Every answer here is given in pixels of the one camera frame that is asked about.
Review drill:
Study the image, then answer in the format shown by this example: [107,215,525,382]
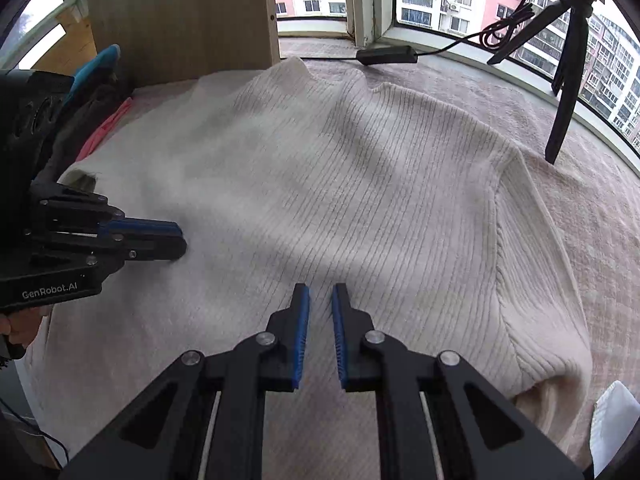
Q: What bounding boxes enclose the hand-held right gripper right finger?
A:
[331,282,586,480]

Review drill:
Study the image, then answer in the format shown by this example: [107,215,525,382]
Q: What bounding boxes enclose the blue folded garment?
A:
[64,44,122,107]

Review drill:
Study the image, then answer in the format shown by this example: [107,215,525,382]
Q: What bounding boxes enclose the black power adapter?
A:
[356,45,419,66]

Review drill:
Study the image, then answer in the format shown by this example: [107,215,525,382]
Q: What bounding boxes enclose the pink folded garment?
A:
[75,97,135,162]

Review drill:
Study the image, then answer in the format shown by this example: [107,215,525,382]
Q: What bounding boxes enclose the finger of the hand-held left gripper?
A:
[30,232,189,282]
[32,181,184,239]

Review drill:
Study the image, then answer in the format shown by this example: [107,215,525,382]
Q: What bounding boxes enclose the dark power cable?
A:
[415,0,547,59]

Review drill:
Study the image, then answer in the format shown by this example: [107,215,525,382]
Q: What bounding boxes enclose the person's left hand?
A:
[0,306,52,347]

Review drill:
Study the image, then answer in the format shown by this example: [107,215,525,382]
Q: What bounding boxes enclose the white cloth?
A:
[589,380,640,477]

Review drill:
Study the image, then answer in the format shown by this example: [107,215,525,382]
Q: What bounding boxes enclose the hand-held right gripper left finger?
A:
[60,282,311,480]

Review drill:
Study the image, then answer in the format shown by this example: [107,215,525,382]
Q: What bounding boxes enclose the white ribbed knit sweater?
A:
[25,57,594,471]

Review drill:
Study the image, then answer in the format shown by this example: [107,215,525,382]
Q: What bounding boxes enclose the black tripod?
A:
[486,0,609,165]

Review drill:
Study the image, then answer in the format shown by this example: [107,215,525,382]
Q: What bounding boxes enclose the dark grey folded garment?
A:
[32,79,134,187]

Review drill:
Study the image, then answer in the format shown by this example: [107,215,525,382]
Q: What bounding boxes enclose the light wooden board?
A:
[84,0,282,95]

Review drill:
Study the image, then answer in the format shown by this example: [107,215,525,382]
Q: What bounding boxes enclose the wooden side panel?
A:
[47,19,99,77]

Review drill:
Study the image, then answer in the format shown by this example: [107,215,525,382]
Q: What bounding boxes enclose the white side window frame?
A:
[0,0,87,72]

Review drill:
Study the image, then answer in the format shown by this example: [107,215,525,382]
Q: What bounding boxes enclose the pink checked blanket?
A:
[22,42,640,480]

